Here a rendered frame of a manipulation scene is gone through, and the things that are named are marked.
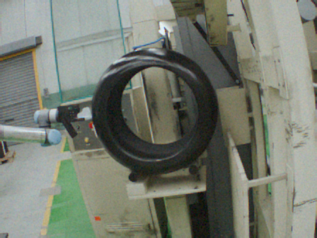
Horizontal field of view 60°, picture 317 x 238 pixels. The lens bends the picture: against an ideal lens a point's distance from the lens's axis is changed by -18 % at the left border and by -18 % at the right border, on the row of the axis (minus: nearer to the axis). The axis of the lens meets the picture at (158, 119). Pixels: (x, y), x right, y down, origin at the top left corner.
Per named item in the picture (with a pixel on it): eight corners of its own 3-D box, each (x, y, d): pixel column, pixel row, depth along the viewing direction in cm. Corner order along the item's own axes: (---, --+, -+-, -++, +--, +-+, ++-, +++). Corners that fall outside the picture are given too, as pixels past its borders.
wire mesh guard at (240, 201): (233, 229, 189) (224, 125, 180) (235, 228, 189) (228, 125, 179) (245, 319, 101) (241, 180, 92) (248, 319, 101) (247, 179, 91)
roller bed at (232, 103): (223, 139, 191) (216, 89, 187) (246, 134, 189) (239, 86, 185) (225, 147, 172) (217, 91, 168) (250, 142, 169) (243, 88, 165)
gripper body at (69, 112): (75, 105, 153) (54, 107, 155) (76, 123, 155) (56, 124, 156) (80, 103, 161) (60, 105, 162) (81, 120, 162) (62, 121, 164)
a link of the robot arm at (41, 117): (39, 125, 166) (39, 110, 165) (55, 125, 164) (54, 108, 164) (33, 126, 158) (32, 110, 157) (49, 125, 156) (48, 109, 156)
